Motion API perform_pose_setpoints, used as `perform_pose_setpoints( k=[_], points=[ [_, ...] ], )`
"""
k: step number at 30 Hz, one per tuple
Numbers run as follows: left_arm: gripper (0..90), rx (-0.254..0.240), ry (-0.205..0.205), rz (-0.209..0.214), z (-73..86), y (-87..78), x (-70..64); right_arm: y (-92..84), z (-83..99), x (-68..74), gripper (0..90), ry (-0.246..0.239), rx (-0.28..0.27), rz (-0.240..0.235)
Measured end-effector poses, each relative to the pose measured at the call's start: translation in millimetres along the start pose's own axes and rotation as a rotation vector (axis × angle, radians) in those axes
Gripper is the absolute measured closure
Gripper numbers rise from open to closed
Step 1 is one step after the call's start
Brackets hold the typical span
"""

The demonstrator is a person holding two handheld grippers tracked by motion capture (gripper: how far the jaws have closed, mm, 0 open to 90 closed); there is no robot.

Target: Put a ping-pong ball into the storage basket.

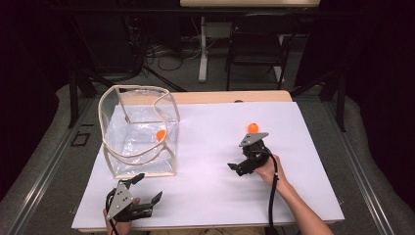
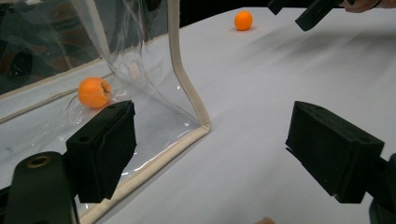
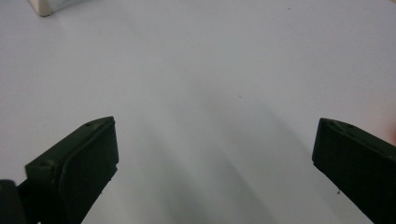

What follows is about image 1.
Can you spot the white board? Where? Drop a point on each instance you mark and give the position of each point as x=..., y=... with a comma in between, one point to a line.
x=202, y=182

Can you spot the black floor socket plate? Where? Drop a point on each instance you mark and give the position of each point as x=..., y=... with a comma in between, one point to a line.
x=80, y=138

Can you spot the black chair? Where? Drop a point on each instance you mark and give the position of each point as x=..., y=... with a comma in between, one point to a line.
x=257, y=49

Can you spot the person's left hand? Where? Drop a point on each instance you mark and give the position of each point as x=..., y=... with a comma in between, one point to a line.
x=122, y=228

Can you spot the orange ball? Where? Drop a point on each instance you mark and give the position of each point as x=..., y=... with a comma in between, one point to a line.
x=160, y=134
x=253, y=127

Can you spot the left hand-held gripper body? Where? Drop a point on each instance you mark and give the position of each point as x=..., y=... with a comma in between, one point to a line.
x=120, y=199

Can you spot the grey metal floor rail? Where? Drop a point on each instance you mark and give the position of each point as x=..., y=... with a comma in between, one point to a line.
x=359, y=169
x=42, y=173

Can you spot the black tripod stand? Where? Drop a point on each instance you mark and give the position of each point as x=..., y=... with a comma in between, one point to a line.
x=163, y=78

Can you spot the clear plastic bag beige trim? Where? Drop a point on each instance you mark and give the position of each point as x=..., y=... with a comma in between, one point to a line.
x=140, y=137

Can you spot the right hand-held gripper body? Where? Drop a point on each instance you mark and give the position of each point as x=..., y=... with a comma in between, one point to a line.
x=253, y=153

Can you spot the person's right hand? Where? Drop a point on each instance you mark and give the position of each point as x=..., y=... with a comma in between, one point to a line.
x=269, y=171

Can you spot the white desk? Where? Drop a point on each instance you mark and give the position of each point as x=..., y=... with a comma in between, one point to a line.
x=203, y=49

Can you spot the black metal stand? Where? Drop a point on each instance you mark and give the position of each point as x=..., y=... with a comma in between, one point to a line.
x=73, y=98

